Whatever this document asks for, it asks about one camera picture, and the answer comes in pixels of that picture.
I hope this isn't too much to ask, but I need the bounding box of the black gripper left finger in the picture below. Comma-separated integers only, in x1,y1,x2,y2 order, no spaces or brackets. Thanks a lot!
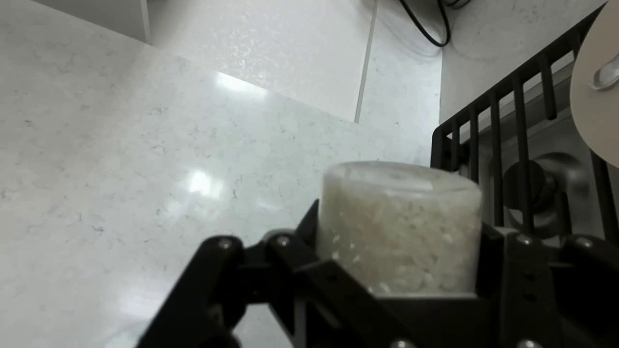
137,204,375,348

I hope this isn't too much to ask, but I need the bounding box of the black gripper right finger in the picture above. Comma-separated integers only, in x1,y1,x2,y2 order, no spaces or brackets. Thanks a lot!
476,225,619,348

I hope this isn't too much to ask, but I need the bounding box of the translucent plastic cup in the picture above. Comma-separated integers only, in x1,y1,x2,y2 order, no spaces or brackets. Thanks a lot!
317,163,481,298

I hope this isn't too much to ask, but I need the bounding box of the black gas stove top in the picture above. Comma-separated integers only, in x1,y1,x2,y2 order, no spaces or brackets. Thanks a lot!
431,14,619,242

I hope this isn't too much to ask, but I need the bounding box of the white pan lid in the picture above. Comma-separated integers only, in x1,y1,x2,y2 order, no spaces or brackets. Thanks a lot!
570,0,619,169

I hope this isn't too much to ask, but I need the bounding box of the black power cable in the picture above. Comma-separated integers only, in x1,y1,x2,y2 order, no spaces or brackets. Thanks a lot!
396,0,472,51

